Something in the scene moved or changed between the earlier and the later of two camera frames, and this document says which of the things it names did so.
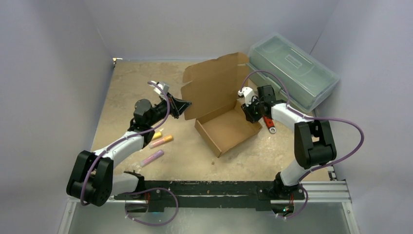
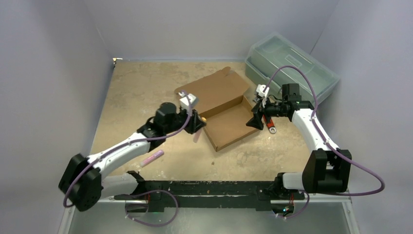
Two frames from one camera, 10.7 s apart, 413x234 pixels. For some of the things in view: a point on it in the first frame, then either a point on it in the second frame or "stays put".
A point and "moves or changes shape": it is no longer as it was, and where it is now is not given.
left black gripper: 174,109 to 195,123
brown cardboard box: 212,89 moves or changes shape
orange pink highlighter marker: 168,138 moves or changes shape
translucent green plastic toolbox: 310,80 stays put
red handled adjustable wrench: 270,124 stays put
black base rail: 207,195 stays put
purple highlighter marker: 159,153 stays put
